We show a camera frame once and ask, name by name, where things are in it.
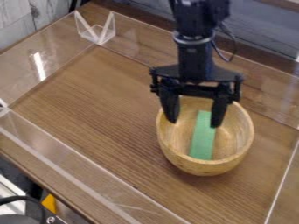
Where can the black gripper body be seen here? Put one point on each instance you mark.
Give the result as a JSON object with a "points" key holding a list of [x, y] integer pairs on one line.
{"points": [[195, 76]]}

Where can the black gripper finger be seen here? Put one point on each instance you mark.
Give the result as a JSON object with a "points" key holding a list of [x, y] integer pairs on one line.
{"points": [[169, 103], [219, 108]]}

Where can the green rectangular block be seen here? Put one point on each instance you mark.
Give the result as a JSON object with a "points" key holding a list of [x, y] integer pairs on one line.
{"points": [[203, 137]]}

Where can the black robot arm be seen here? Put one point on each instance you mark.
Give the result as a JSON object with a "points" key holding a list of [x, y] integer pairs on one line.
{"points": [[197, 17]]}

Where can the brown wooden bowl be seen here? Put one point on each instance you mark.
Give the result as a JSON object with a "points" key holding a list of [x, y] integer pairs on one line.
{"points": [[233, 138]]}

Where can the yellow black device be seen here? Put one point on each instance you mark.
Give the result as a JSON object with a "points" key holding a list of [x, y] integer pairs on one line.
{"points": [[49, 205]]}

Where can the clear acrylic corner bracket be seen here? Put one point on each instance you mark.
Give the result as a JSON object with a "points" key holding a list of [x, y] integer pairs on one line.
{"points": [[97, 34]]}

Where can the clear acrylic tray wall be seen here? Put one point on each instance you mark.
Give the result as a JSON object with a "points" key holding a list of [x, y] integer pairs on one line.
{"points": [[85, 186]]}

